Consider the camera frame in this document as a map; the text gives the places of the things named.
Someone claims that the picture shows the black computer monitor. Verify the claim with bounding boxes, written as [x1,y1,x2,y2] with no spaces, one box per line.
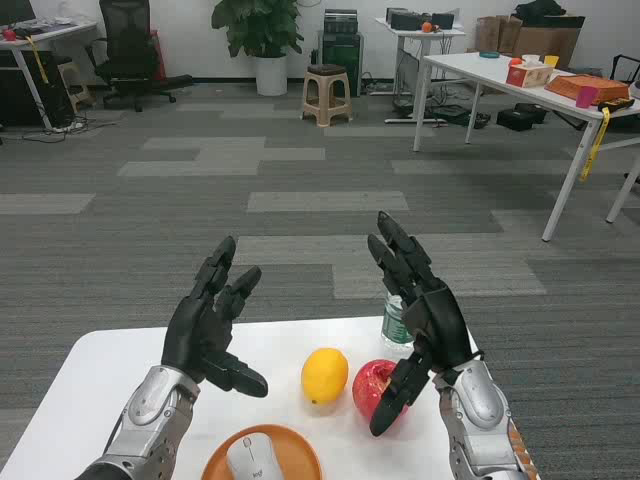
[0,0,34,26]

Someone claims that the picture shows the black bag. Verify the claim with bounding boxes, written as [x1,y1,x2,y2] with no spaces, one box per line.
[514,2,586,29]

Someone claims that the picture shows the stacked black radio units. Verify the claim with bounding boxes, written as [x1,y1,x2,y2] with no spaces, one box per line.
[323,8,359,35]

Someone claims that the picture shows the hanging yellow tape strip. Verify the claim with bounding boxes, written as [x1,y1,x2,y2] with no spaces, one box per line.
[27,34,50,85]

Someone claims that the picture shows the red tissue box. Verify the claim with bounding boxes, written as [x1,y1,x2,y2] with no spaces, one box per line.
[505,53,555,89]

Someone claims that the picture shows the orange round plate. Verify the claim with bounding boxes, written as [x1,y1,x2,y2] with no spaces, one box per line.
[201,423,324,480]

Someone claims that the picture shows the black office chair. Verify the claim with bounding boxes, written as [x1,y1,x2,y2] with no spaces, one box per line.
[88,0,194,113]

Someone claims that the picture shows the flat orange box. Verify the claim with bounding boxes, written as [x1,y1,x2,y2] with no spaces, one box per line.
[544,73,630,105]

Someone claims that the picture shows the white computer mouse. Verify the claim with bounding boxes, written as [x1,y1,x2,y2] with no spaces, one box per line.
[226,433,279,480]

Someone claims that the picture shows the white plant pot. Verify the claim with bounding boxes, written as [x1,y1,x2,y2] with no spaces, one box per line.
[254,54,289,97]

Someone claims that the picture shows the yellow black tape measure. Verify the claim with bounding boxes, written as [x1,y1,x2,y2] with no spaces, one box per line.
[579,97,636,182]

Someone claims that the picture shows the yellow lemon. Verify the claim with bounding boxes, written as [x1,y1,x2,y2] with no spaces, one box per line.
[301,347,350,406]

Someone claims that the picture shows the green leafy plant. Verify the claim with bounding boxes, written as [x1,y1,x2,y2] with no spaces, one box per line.
[211,0,305,59]

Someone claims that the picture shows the beige plastic stool dark seat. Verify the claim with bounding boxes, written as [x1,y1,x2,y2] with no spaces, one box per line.
[300,63,354,128]

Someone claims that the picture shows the large cardboard box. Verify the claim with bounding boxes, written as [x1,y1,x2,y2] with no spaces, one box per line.
[514,25,581,69]

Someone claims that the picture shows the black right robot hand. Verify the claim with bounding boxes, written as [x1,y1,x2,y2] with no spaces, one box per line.
[367,210,474,437]

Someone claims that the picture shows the black cases on floor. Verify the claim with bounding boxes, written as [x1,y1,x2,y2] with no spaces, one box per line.
[496,103,548,132]

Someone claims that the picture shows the black equipment boxes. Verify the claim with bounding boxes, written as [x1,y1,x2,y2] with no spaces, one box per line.
[385,7,455,31]

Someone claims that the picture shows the black green cabinet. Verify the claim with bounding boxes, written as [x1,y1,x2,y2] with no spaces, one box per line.
[317,29,364,99]

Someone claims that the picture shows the clear water bottle green label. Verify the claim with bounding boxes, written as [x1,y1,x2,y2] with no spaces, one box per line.
[381,292,416,351]

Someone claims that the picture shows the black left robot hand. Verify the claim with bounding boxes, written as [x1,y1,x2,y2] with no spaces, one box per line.
[160,235,270,399]

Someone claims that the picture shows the red apple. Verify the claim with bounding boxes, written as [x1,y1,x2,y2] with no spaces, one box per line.
[352,358,412,424]

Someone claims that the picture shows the white desk with clutter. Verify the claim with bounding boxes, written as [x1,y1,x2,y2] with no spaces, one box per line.
[0,19,99,130]

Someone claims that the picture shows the black computer tower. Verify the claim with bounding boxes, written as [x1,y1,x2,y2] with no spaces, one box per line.
[0,49,76,129]

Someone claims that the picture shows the brown paper bag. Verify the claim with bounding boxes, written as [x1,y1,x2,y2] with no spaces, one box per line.
[497,15,524,55]
[474,17,501,51]

